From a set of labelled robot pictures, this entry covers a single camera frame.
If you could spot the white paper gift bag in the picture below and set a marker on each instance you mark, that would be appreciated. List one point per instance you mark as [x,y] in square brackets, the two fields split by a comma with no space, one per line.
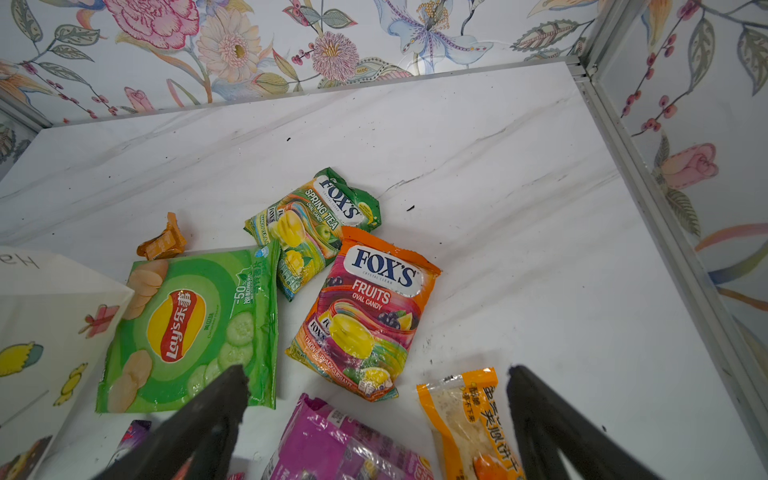
[57,319]

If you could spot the orange Fox's fruits candy bag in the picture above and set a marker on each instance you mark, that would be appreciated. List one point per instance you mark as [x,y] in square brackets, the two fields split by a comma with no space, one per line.
[360,329]

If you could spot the yellow orange biscuit packet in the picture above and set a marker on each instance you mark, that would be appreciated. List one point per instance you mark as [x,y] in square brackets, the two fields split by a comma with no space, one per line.
[465,418]

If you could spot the small orange candy wrapper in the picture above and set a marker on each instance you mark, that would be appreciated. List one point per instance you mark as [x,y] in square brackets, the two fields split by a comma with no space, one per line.
[168,244]

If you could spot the green Lay's chips bag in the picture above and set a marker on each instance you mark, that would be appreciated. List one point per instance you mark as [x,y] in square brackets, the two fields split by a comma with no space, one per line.
[192,318]

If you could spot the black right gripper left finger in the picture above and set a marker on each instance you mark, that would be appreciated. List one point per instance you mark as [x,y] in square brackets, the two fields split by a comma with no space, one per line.
[199,439]

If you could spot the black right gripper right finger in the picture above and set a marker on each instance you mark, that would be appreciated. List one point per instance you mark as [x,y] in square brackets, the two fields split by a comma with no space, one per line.
[549,431]

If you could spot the green Fox's spring tea bag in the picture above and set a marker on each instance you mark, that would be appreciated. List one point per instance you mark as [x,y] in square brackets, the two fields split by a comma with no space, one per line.
[307,224]

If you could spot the magenta purple snack bag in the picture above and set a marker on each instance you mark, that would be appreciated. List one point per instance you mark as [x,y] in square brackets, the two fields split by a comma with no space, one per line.
[321,442]

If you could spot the purple Fox's berries candy bag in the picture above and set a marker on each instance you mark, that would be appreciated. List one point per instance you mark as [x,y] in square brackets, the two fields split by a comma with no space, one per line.
[135,434]

